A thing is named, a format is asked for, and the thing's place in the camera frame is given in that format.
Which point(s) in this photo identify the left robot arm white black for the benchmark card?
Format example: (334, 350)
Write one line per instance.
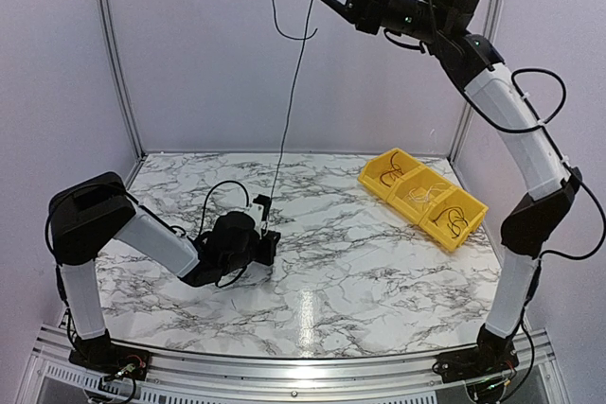
(84, 218)

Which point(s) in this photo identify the yellow bin middle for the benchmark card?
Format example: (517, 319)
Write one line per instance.
(413, 196)

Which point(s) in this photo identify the left aluminium frame post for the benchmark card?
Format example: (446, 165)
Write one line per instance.
(118, 76)

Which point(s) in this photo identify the yellow bin right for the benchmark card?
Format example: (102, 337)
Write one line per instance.
(452, 217)

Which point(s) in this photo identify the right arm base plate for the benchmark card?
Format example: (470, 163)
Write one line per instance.
(471, 363)

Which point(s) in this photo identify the yellow bin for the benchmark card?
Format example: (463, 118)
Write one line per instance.
(452, 217)
(413, 196)
(380, 174)

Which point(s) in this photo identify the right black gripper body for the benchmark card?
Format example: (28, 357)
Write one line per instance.
(374, 13)

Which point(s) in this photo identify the aluminium frame post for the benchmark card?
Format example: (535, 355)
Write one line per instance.
(118, 76)
(473, 102)

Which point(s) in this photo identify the aluminium front rail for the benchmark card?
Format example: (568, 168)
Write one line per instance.
(173, 376)

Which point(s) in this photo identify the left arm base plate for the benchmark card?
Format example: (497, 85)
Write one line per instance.
(113, 360)

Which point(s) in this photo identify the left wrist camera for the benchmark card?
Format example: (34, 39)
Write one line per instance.
(258, 210)

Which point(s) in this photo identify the yellow bin left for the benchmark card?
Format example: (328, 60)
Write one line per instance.
(380, 174)

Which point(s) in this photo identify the right aluminium frame post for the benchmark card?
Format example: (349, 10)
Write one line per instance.
(473, 102)

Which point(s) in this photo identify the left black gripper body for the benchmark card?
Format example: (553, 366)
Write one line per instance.
(266, 255)

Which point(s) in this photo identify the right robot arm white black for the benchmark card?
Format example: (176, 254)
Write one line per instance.
(479, 73)

